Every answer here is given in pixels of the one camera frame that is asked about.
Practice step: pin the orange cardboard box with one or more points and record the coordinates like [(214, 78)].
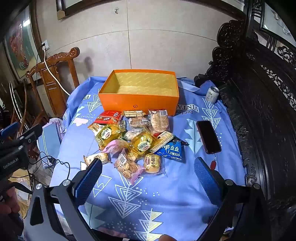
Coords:
[(138, 102)]

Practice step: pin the wafer cracker packet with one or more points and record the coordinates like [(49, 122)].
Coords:
[(161, 141)]

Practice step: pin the red phone charm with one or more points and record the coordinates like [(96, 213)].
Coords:
[(213, 164)]

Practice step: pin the red biscuit packet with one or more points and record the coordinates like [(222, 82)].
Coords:
[(107, 117)]

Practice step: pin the white drink can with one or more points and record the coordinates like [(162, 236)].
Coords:
[(211, 95)]

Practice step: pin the clear biscuit stick packet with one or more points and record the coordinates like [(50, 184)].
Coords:
[(134, 113)]

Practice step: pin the red-edged rice cracker packet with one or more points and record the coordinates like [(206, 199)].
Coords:
[(159, 120)]

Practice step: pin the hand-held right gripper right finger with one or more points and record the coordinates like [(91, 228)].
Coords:
[(205, 179)]

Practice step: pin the blue cookie bag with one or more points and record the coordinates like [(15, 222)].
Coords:
[(172, 151)]

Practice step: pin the small round bread packet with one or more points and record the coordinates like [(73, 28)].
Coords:
[(152, 163)]

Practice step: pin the pink round cookie packet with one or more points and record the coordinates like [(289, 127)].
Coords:
[(127, 166)]

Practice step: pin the white wall socket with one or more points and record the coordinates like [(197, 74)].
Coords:
[(45, 45)]

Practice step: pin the framed wall poster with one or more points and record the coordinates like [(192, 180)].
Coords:
[(18, 46)]

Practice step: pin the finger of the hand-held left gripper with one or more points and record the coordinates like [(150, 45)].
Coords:
[(30, 134), (9, 131)]

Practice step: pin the carved wooden chair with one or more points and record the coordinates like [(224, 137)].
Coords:
[(53, 92)]

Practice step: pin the folded light blue cloth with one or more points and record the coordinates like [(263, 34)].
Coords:
[(49, 139)]

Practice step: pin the black smartphone red case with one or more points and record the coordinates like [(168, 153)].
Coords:
[(208, 136)]

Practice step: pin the black power adapter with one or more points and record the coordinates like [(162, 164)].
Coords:
[(50, 161)]

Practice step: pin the blue printed blanket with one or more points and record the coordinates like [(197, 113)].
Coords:
[(185, 197)]

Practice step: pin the person's left hand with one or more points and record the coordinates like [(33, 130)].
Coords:
[(9, 204)]

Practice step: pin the dark carved wooden furniture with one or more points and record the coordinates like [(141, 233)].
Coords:
[(266, 127)]

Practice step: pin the dark picture frame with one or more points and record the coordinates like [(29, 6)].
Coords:
[(69, 8)]

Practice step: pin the orange clear bread packet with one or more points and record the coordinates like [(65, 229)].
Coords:
[(96, 158)]

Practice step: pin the white candy ball packet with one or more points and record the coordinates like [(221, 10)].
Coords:
[(132, 134)]

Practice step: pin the yellow cake packet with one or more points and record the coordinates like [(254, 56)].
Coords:
[(141, 144), (107, 135)]

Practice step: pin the plain pink packet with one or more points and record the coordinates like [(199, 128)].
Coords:
[(115, 146)]

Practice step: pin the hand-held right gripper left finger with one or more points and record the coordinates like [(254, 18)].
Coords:
[(89, 179)]

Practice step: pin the clear cookie packet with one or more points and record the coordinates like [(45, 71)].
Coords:
[(138, 122)]

